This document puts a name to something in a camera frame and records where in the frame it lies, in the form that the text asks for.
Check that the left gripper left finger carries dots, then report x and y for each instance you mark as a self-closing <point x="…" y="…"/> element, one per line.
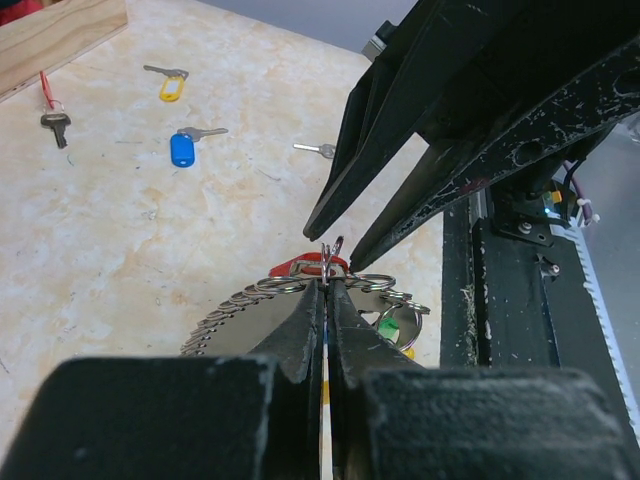
<point x="203" y="417"/>

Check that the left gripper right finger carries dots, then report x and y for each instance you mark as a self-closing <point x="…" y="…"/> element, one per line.
<point x="394" y="419"/>

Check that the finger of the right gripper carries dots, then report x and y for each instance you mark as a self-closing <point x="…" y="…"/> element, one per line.
<point x="451" y="70"/>
<point x="594" y="100"/>

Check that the large keyring with rings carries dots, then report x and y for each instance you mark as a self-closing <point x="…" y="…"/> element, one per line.
<point x="272" y="316"/>

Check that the key with red tag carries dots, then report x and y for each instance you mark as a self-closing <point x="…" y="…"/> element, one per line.
<point x="310" y="264"/>

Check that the key with yellow tag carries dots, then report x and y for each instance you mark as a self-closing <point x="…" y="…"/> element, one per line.
<point x="325" y="150"/>
<point x="173" y="85"/>

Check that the key with blue tag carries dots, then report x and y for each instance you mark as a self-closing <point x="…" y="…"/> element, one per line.
<point x="182" y="144"/>

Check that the wooden clothes rack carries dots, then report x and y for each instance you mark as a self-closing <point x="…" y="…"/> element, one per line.
<point x="52" y="37"/>

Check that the red cloth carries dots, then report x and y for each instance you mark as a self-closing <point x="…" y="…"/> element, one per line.
<point x="11" y="10"/>

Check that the slotted cable duct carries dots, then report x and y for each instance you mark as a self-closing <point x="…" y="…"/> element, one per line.
<point x="620" y="332"/>

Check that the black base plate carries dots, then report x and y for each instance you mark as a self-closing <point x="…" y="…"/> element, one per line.
<point x="507" y="301"/>

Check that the key with red strap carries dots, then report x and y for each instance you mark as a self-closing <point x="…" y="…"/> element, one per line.
<point x="54" y="117"/>

